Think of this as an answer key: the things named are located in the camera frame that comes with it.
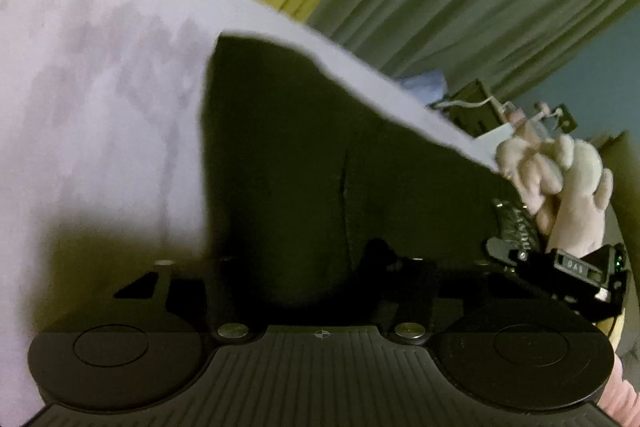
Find lavender bed sheet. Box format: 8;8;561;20
1;0;494;426

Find blue cloth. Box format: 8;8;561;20
398;69;448;105

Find cream plush toy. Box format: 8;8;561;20
496;133;614;258

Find black pants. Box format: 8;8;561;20
202;35;520;325

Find white cable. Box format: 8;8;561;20
432;95;507;118

